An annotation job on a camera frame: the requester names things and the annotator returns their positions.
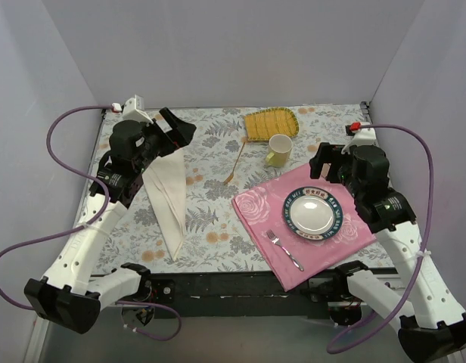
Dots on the yellow woven bamboo tray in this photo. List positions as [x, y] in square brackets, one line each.
[263, 124]

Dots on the white plate blue rim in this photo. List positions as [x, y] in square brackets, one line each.
[312, 213]

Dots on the white cloth napkin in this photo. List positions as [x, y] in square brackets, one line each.
[165, 185]

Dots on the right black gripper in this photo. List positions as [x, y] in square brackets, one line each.
[332, 162]

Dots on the yellow-green mug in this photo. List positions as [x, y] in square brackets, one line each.
[280, 147]

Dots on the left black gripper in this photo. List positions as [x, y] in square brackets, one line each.
[166, 128]

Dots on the silver fork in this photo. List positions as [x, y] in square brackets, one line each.
[276, 241]

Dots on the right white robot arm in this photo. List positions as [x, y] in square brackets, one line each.
[429, 321]

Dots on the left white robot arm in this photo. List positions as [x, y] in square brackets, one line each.
[65, 294]

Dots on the floral tablecloth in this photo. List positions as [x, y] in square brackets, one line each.
[215, 239]

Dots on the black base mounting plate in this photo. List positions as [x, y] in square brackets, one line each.
[250, 294]

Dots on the pink rose placemat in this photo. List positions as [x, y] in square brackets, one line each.
[260, 209]

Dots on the gold fork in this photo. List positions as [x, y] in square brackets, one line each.
[232, 174]

